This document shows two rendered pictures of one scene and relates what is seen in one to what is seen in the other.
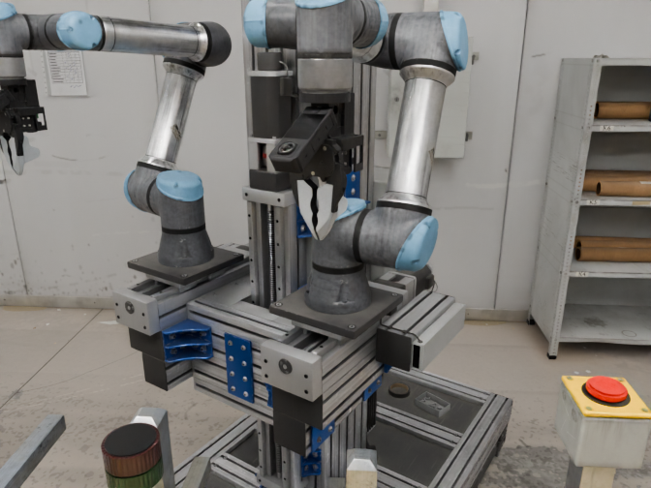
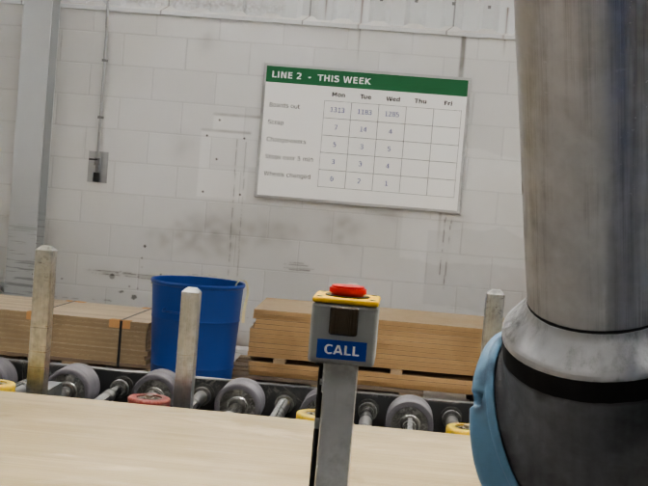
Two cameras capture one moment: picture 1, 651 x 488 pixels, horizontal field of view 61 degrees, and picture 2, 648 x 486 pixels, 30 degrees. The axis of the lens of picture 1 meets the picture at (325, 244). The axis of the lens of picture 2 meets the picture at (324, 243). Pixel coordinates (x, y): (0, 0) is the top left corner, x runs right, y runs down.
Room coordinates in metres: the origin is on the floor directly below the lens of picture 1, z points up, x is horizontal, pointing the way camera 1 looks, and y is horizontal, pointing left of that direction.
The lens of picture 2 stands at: (1.80, -0.32, 1.34)
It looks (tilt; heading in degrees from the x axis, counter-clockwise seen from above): 3 degrees down; 180
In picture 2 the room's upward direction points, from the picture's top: 5 degrees clockwise
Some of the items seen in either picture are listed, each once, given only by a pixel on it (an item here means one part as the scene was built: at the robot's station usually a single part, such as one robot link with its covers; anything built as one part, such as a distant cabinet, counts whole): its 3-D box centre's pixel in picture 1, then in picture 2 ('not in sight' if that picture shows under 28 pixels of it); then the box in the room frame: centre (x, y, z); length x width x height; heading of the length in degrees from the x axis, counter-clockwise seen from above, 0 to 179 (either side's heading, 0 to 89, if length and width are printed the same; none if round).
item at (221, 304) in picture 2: not in sight; (196, 337); (-5.18, -1.06, 0.36); 0.59 x 0.57 x 0.73; 176
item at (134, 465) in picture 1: (132, 448); not in sight; (0.49, 0.21, 1.16); 0.06 x 0.06 x 0.02
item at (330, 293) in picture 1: (337, 279); not in sight; (1.14, -0.03, 1.09); 0.15 x 0.15 x 0.10
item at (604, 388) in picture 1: (605, 391); (347, 293); (0.51, -0.30, 1.22); 0.04 x 0.04 x 0.02
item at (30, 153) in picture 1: (26, 154); not in sight; (1.26, 0.68, 1.35); 0.06 x 0.03 x 0.09; 146
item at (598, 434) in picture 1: (600, 423); (344, 331); (0.51, -0.30, 1.18); 0.07 x 0.07 x 0.08; 86
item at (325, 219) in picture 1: (334, 208); not in sight; (0.79, -0.01, 1.35); 0.06 x 0.03 x 0.09; 146
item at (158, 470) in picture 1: (134, 467); not in sight; (0.49, 0.21, 1.14); 0.06 x 0.06 x 0.02
